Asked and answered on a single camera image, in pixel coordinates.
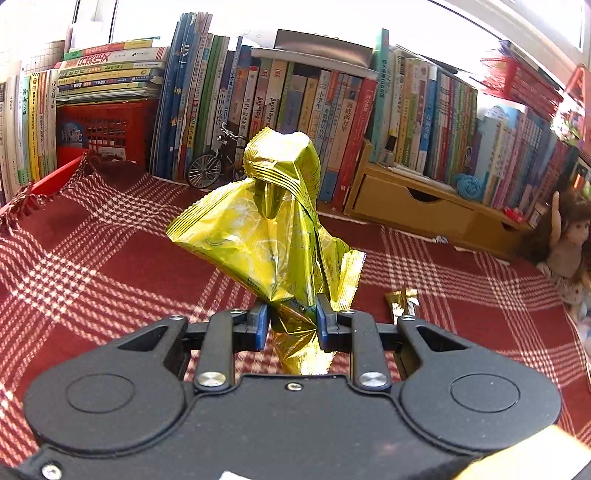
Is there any blue knitted item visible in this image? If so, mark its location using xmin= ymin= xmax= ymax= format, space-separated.
xmin=452 ymin=173 xmax=482 ymax=198

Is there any wooden drawer organizer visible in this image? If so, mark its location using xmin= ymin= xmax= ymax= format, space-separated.
xmin=344 ymin=140 xmax=533 ymax=260

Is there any miniature bicycle model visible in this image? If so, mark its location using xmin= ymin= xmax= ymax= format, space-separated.
xmin=186 ymin=122 xmax=248 ymax=189

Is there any red plastic tray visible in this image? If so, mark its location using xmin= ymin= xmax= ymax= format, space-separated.
xmin=0 ymin=154 xmax=89 ymax=219

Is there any grey flat box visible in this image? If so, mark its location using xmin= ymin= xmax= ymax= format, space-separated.
xmin=252 ymin=28 xmax=373 ymax=77

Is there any brown-haired doll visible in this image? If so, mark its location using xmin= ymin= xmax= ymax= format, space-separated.
xmin=521 ymin=189 xmax=591 ymax=308

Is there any red white plaid blanket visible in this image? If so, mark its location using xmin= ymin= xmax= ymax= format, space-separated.
xmin=0 ymin=157 xmax=591 ymax=467

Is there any small gold foil wrapper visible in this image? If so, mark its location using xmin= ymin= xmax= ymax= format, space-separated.
xmin=385 ymin=288 xmax=420 ymax=325

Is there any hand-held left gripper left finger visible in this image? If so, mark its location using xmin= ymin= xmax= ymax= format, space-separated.
xmin=108 ymin=304 xmax=269 ymax=392

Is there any row of thin workbooks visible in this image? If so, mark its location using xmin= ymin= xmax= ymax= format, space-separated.
xmin=0 ymin=69 xmax=60 ymax=206

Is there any red plastic crate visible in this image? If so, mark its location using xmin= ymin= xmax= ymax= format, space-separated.
xmin=55 ymin=98 xmax=160 ymax=163

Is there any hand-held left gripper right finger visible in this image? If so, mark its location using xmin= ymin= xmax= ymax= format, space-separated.
xmin=316 ymin=295 xmax=472 ymax=392

